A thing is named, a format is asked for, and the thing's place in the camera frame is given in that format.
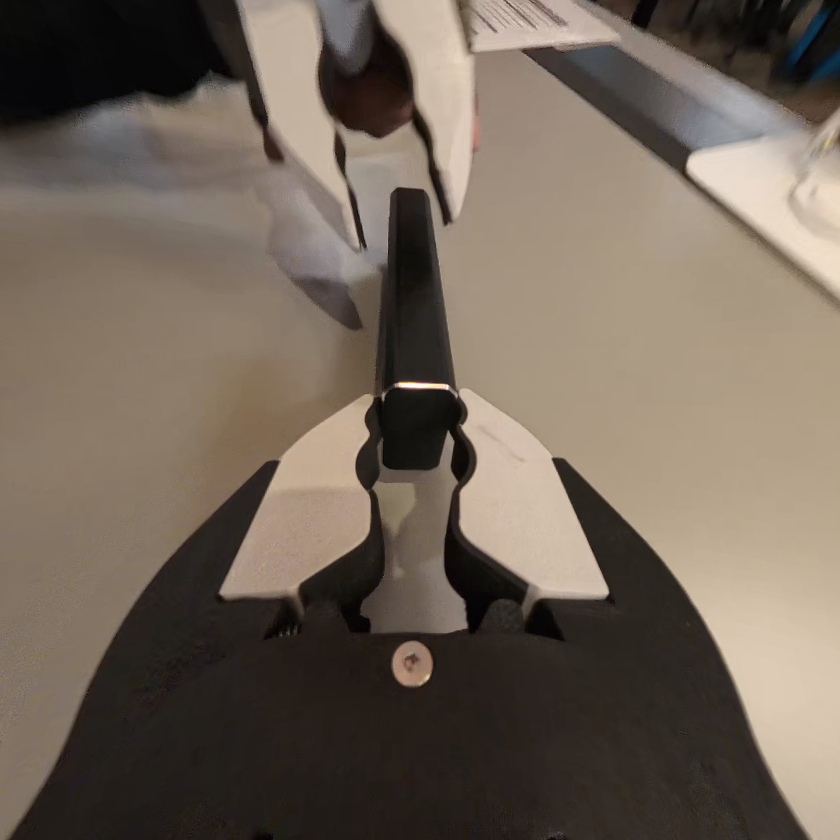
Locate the white tray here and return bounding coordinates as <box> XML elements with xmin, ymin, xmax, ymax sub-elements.
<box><xmin>685</xmin><ymin>130</ymin><xmax>840</xmax><ymax>301</ymax></box>

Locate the white desk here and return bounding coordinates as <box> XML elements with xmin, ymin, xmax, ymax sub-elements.
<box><xmin>0</xmin><ymin>39</ymin><xmax>840</xmax><ymax>840</ymax></box>

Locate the dark grey desk divider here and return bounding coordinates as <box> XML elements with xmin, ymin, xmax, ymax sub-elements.
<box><xmin>524</xmin><ymin>45</ymin><xmax>811</xmax><ymax>173</ymax></box>

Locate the black rectangular bar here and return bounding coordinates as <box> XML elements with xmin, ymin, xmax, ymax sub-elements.
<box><xmin>374</xmin><ymin>188</ymin><xmax>459</xmax><ymax>471</ymax></box>

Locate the white printed paper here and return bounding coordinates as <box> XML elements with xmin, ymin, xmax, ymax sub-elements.
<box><xmin>461</xmin><ymin>0</ymin><xmax>622</xmax><ymax>55</ymax></box>

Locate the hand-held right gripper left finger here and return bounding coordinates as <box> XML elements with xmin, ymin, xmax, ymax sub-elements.
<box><xmin>218</xmin><ymin>394</ymin><xmax>386</xmax><ymax>615</ymax></box>

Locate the clear glass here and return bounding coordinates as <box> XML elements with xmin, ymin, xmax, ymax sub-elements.
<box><xmin>786</xmin><ymin>108</ymin><xmax>840</xmax><ymax>227</ymax></box>

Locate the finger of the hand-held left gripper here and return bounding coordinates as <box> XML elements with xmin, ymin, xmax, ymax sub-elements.
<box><xmin>373</xmin><ymin>0</ymin><xmax>478</xmax><ymax>227</ymax></box>
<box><xmin>198</xmin><ymin>0</ymin><xmax>369</xmax><ymax>255</ymax></box>

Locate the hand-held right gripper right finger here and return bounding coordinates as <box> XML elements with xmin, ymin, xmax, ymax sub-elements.
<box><xmin>446</xmin><ymin>388</ymin><xmax>612</xmax><ymax>615</ymax></box>

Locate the person's dark clothing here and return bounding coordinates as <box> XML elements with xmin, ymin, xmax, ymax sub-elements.
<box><xmin>0</xmin><ymin>0</ymin><xmax>237</xmax><ymax>126</ymax></box>

